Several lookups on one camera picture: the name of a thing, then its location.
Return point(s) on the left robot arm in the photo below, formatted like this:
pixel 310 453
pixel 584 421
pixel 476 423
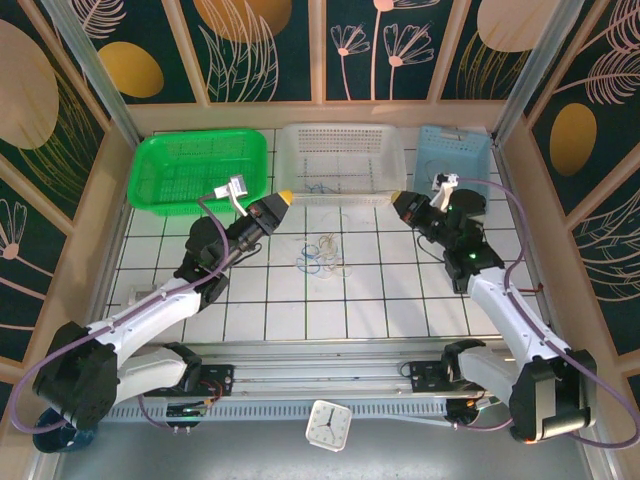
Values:
pixel 150 315

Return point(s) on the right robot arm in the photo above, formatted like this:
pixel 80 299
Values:
pixel 515 320

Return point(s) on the light blue plastic basket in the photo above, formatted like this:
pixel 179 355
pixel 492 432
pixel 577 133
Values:
pixel 450 145

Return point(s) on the white plastic basket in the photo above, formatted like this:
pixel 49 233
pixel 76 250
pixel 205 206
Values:
pixel 340 150

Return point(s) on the green plastic basket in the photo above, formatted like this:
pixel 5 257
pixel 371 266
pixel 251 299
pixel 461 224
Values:
pixel 190 165

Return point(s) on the white square clock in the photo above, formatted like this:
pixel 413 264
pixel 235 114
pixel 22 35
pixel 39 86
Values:
pixel 328 425

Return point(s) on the dark blue mug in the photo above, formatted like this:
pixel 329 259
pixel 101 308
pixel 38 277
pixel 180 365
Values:
pixel 55 440

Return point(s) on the small grey metal bracket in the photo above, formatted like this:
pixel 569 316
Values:
pixel 145 292

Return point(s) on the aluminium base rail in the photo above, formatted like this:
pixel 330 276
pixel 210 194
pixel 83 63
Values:
pixel 325 372

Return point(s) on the aluminium frame post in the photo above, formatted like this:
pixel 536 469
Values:
pixel 551 65
pixel 88 65

